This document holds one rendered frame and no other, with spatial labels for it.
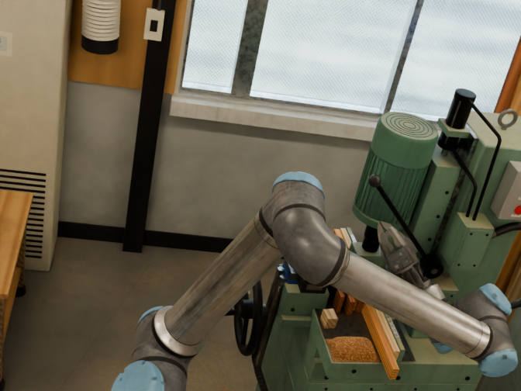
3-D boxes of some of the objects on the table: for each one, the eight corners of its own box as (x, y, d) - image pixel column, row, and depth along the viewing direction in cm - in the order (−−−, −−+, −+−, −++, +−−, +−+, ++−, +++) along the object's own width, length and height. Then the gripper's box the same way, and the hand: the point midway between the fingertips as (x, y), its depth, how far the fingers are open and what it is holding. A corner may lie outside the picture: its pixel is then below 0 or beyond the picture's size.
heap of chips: (326, 339, 232) (329, 329, 230) (370, 340, 235) (374, 330, 233) (333, 361, 225) (336, 351, 223) (379, 361, 228) (382, 352, 226)
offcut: (319, 318, 239) (322, 309, 237) (330, 318, 240) (332, 308, 238) (324, 328, 236) (327, 319, 234) (335, 328, 237) (338, 318, 235)
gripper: (434, 281, 200) (391, 209, 206) (403, 299, 202) (361, 228, 208) (436, 282, 208) (395, 213, 214) (407, 299, 210) (367, 231, 216)
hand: (382, 226), depth 213 cm, fingers closed
